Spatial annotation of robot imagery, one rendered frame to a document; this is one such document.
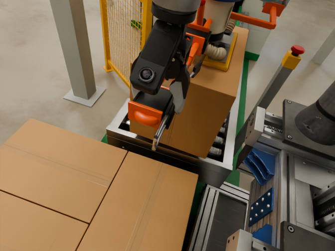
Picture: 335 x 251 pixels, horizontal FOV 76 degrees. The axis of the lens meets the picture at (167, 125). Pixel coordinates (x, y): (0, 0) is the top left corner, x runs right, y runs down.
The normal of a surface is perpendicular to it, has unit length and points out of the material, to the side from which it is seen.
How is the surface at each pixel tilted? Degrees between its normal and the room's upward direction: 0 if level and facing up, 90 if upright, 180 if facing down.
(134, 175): 0
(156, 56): 32
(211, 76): 1
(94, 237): 0
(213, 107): 90
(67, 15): 90
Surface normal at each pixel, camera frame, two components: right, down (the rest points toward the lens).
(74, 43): -0.29, 0.70
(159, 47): 0.00, -0.18
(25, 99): 0.14, -0.65
